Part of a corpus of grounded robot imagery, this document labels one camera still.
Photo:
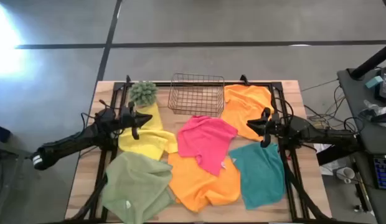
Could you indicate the dark grey side table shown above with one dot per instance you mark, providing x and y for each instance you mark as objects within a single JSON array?
[{"x": 6, "y": 186}]

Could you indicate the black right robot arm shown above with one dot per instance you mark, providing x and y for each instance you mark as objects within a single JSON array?
[{"x": 320, "y": 134}]

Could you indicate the orange microfiber towel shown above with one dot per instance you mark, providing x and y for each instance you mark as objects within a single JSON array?
[
  {"x": 242, "y": 105},
  {"x": 196, "y": 186}
]

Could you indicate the black aluminium table frame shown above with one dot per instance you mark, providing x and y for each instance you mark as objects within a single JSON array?
[{"x": 163, "y": 84}]

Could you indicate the small teal box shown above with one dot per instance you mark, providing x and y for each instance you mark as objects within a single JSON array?
[{"x": 374, "y": 82}]

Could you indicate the white mug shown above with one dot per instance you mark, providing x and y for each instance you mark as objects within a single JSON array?
[{"x": 345, "y": 174}]

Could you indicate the teal microfiber towel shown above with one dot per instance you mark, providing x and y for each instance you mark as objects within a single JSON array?
[{"x": 258, "y": 174}]

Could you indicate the pink microfiber towel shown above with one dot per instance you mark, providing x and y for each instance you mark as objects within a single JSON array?
[{"x": 205, "y": 140}]

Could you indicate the green artificial plant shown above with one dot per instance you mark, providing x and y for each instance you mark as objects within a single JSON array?
[{"x": 143, "y": 92}]

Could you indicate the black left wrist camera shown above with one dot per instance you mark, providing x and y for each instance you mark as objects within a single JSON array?
[{"x": 124, "y": 116}]

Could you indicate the grey side desk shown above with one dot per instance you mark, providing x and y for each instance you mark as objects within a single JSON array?
[{"x": 376, "y": 140}]

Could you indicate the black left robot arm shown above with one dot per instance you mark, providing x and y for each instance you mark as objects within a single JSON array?
[{"x": 71, "y": 142}]

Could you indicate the black round pole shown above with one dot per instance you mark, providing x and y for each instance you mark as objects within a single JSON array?
[{"x": 372, "y": 60}]

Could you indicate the light green microfiber towel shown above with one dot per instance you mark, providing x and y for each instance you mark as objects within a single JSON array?
[{"x": 134, "y": 186}]

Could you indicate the yellow microfiber towel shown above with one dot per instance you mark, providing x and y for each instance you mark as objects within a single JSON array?
[{"x": 149, "y": 140}]

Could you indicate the black device with blue light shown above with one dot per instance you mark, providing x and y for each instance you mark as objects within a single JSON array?
[{"x": 1, "y": 133}]

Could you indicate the clear plastic bag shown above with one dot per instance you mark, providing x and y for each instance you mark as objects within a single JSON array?
[{"x": 379, "y": 110}]

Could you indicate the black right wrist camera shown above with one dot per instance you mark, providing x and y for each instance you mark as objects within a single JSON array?
[{"x": 279, "y": 125}]

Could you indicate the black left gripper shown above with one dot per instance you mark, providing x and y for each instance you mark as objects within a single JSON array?
[{"x": 135, "y": 123}]

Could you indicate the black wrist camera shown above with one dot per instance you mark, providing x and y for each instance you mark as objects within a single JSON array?
[
  {"x": 124, "y": 116},
  {"x": 279, "y": 125}
]

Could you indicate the black desk support beam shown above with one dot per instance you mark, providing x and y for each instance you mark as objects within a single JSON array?
[{"x": 333, "y": 158}]

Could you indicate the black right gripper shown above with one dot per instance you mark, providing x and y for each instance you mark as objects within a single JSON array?
[{"x": 267, "y": 127}]

